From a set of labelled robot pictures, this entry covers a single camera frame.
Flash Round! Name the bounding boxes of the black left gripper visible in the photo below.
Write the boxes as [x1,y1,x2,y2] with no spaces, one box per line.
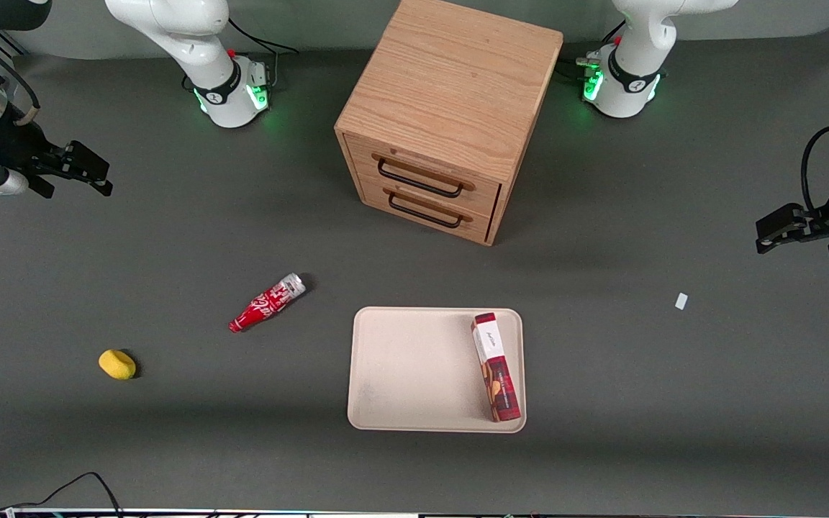
[756,188,829,255]

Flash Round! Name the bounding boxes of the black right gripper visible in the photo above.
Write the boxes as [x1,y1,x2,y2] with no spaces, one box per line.
[0,121,114,200]

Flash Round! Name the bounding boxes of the red coke bottle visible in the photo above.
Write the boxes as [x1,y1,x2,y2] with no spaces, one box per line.
[228,273,307,334]

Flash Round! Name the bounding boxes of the beige plastic tray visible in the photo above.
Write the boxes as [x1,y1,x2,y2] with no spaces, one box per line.
[347,306,527,434]

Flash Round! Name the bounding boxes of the yellow lemon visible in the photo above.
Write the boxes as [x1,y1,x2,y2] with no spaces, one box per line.
[98,349,137,381]

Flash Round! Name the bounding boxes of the wooden drawer front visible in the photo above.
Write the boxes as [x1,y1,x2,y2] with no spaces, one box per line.
[346,134,503,218]
[358,175,498,244]

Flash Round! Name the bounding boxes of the red white cookie box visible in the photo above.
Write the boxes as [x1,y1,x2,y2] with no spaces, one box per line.
[470,312,522,423]

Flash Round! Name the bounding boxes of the wooden drawer cabinet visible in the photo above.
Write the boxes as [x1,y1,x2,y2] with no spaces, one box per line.
[335,0,564,247]

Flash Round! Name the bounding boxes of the black right base cable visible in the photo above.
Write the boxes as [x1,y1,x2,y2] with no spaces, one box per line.
[183,18,300,91]

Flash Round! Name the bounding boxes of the black left base cables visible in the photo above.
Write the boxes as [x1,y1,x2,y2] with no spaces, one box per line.
[557,20,628,81]

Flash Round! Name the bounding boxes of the thin black cable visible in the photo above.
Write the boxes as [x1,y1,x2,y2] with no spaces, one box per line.
[0,471,124,518]

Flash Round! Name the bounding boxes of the black metal drawer handle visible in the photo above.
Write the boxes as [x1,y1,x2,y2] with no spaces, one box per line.
[377,158,465,199]
[388,191,464,230]

